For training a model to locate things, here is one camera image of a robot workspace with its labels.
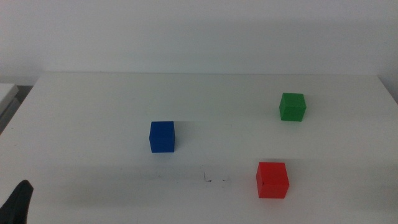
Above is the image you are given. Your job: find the blue cube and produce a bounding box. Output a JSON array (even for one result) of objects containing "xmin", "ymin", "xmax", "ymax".
[{"xmin": 149, "ymin": 121, "xmax": 175, "ymax": 154}]

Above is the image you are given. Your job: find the red cube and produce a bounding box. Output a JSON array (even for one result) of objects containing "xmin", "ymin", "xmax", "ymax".
[{"xmin": 256, "ymin": 162, "xmax": 290, "ymax": 199}]

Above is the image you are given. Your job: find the green cube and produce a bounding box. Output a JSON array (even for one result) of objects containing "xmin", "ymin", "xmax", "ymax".
[{"xmin": 279, "ymin": 92, "xmax": 307, "ymax": 122}]

